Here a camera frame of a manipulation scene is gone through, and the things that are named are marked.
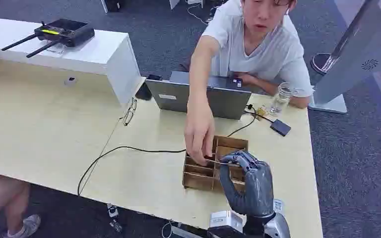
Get person's right hand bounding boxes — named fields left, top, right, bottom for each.
left=184, top=108, right=216, bottom=167

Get grey sneaker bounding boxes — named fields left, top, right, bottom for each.
left=7, top=214, right=42, bottom=238

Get round black stand base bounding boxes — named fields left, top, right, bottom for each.
left=310, top=52, right=335, bottom=76

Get long black cable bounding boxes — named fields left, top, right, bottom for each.
left=77, top=104, right=257, bottom=197

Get person's left hand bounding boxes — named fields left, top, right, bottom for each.
left=232, top=71, right=257, bottom=87

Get black smartphone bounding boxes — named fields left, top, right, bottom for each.
left=134, top=74, right=163, bottom=101

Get black-rimmed eyeglasses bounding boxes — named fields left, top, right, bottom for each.
left=119, top=97, right=138, bottom=127

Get clear glass bottle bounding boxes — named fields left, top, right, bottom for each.
left=269, top=82, right=297, bottom=118

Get wooden compartment box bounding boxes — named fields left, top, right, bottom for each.
left=182, top=135, right=249, bottom=193

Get grey standing kiosk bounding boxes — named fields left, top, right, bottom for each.
left=308, top=0, right=381, bottom=115

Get grey laptop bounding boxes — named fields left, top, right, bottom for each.
left=145, top=70, right=253, bottom=121

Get small yellow wrapped item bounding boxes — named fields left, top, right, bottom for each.
left=255, top=105, right=269, bottom=121

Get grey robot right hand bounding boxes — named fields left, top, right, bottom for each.
left=219, top=150, right=274, bottom=219

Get black floor box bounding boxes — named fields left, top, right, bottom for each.
left=101, top=0, right=126, bottom=13

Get white QR code tag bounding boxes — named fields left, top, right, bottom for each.
left=272, top=198, right=285, bottom=215

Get short black drive cable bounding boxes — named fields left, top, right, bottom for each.
left=243, top=111, right=274, bottom=124

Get white plug adapter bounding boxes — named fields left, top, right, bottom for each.
left=106, top=203, right=120, bottom=219

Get white desk shelf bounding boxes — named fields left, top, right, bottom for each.
left=0, top=16, right=142, bottom=107

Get small black external drive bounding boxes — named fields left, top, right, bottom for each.
left=269, top=119, right=292, bottom=137

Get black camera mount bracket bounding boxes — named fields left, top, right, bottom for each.
left=207, top=225, right=246, bottom=238

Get white floor cable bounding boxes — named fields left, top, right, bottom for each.
left=186, top=2, right=218, bottom=26

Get white cable loop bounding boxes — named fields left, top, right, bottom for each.
left=160, top=221, right=175, bottom=238

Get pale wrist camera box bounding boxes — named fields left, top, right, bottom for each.
left=209, top=210, right=244, bottom=230

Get black remote controller with antennas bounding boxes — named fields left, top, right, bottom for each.
left=1, top=18, right=95, bottom=59

